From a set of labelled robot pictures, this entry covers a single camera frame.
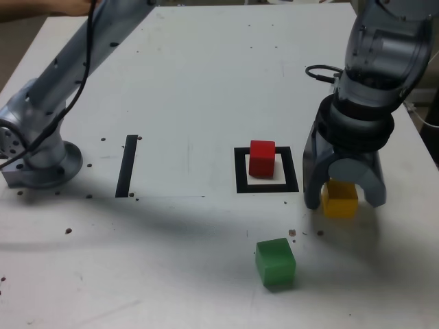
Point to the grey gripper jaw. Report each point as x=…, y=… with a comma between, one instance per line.
x=372, y=185

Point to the yellow cube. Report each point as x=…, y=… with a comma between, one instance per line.
x=339, y=205

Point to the person's forearm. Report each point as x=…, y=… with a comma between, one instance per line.
x=20, y=16

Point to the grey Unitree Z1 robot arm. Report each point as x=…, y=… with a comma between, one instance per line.
x=51, y=89

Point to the black tape square outline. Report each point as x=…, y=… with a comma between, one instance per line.
x=240, y=171

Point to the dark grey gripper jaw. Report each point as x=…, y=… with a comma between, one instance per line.
x=313, y=171

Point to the person's hand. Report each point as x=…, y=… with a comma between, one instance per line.
x=75, y=8

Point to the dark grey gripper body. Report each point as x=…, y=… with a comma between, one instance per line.
x=356, y=156

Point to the green cube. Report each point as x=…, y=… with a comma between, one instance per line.
x=276, y=264

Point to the black tape strip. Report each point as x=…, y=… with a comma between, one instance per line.
x=126, y=168

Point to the red cube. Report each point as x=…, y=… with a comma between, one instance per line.
x=262, y=161

